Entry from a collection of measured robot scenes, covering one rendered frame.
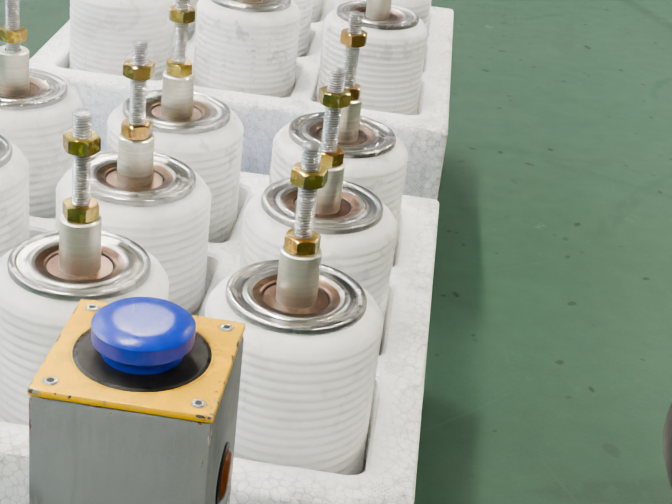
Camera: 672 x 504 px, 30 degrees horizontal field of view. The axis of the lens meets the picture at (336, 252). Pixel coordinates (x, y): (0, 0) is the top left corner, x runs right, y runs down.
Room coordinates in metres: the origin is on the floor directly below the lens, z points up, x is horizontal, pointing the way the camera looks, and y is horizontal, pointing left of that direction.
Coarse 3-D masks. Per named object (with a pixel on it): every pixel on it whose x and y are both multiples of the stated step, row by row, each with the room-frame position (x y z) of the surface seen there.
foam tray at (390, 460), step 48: (240, 192) 0.87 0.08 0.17; (240, 240) 0.78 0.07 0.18; (432, 240) 0.82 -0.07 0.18; (384, 336) 0.74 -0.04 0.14; (384, 384) 0.62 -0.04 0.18; (0, 432) 0.53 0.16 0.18; (384, 432) 0.57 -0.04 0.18; (0, 480) 0.51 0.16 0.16; (240, 480) 0.51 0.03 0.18; (288, 480) 0.52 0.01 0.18; (336, 480) 0.52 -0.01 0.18; (384, 480) 0.53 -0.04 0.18
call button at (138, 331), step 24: (96, 312) 0.42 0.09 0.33; (120, 312) 0.42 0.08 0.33; (144, 312) 0.42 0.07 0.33; (168, 312) 0.42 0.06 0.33; (96, 336) 0.40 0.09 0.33; (120, 336) 0.40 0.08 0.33; (144, 336) 0.40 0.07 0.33; (168, 336) 0.40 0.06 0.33; (192, 336) 0.41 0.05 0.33; (120, 360) 0.39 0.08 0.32; (144, 360) 0.39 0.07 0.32; (168, 360) 0.40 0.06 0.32
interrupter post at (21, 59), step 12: (0, 48) 0.83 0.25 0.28; (24, 48) 0.84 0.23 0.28; (0, 60) 0.82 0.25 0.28; (12, 60) 0.82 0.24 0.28; (24, 60) 0.83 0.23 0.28; (0, 72) 0.82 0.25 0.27; (12, 72) 0.82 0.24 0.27; (24, 72) 0.83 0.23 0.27; (0, 84) 0.82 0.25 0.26; (12, 84) 0.82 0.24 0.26; (24, 84) 0.83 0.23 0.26
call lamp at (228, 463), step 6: (228, 450) 0.41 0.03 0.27; (228, 456) 0.41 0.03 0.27; (228, 462) 0.41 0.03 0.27; (228, 468) 0.41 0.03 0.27; (222, 474) 0.40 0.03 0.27; (228, 474) 0.41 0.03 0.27; (222, 480) 0.40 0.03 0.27; (228, 480) 0.41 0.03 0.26; (222, 486) 0.40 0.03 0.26; (228, 486) 0.41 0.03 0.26; (222, 492) 0.40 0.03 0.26; (222, 498) 0.40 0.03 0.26
